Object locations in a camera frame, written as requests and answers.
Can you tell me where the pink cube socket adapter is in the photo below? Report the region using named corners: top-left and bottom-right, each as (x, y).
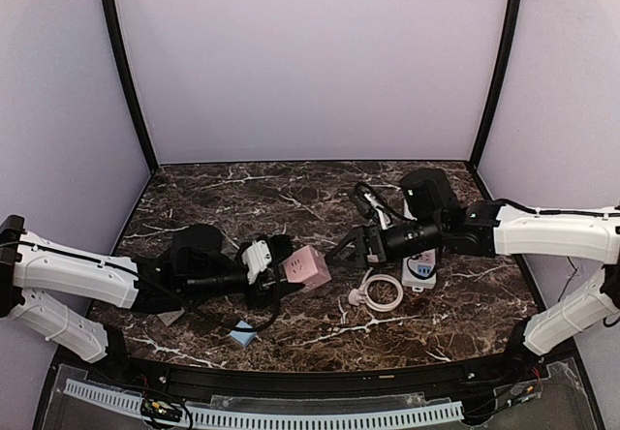
top-left (282, 245), bottom-right (331, 293)

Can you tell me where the white plug adapter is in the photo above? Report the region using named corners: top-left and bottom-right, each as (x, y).
top-left (157, 309), bottom-right (185, 326)

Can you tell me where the blue plug adapter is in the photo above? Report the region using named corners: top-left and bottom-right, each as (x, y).
top-left (229, 321), bottom-right (257, 348)

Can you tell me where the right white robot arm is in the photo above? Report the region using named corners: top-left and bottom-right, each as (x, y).
top-left (325, 169), bottom-right (619, 361)

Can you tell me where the black front rail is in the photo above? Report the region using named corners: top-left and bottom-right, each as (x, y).
top-left (116, 354), bottom-right (537, 401)

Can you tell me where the white multicolour power strip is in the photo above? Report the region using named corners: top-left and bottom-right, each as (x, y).
top-left (401, 249), bottom-right (438, 292)

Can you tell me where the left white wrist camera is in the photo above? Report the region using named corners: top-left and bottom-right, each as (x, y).
top-left (241, 239), bottom-right (273, 285)

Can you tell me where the left black frame post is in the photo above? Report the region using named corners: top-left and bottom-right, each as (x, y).
top-left (101, 0), bottom-right (159, 174)

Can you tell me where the black frame post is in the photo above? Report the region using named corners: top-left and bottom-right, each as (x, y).
top-left (101, 0), bottom-right (159, 174)
top-left (468, 0), bottom-right (521, 169)

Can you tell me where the white slotted cable duct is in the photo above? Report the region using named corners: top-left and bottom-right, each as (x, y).
top-left (63, 379), bottom-right (464, 429)

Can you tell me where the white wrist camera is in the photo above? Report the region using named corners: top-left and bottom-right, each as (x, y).
top-left (352, 182), bottom-right (393, 230)
top-left (241, 239), bottom-right (273, 285)

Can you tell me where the pink coiled cable with plug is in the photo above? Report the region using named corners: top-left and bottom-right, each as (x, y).
top-left (338, 268), bottom-right (405, 324)

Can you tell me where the right black frame post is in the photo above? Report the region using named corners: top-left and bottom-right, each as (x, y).
top-left (468, 0), bottom-right (521, 169)

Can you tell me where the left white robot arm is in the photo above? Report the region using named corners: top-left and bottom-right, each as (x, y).
top-left (1, 215), bottom-right (304, 363)

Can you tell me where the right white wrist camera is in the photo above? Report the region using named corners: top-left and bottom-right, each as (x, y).
top-left (352, 182), bottom-right (393, 230)

